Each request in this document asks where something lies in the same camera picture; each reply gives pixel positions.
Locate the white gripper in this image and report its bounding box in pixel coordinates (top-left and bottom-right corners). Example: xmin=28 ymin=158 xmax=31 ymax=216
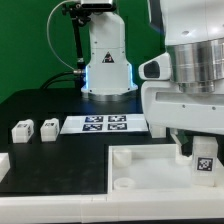
xmin=138 ymin=53 xmax=224 ymax=155

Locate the white square tabletop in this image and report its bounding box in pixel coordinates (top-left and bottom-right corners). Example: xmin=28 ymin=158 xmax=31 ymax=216
xmin=108 ymin=144 xmax=224 ymax=192

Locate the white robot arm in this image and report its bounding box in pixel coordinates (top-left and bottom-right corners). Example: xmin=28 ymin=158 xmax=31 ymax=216
xmin=139 ymin=0 xmax=224 ymax=156

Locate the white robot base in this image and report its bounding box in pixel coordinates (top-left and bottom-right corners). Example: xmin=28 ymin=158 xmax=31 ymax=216
xmin=81 ymin=12 xmax=138 ymax=101

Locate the white marker sheet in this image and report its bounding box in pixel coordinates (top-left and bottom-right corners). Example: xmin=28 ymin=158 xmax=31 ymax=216
xmin=61 ymin=114 xmax=148 ymax=134

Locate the white left fence piece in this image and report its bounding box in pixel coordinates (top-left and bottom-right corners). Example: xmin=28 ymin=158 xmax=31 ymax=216
xmin=0 ymin=153 xmax=10 ymax=182

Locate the white front fence rail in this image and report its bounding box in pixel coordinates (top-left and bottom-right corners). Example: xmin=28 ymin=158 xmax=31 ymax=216
xmin=0 ymin=191 xmax=224 ymax=224

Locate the grey cable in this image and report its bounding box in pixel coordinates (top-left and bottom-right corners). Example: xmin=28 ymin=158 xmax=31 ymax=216
xmin=46 ymin=0 xmax=81 ymax=72

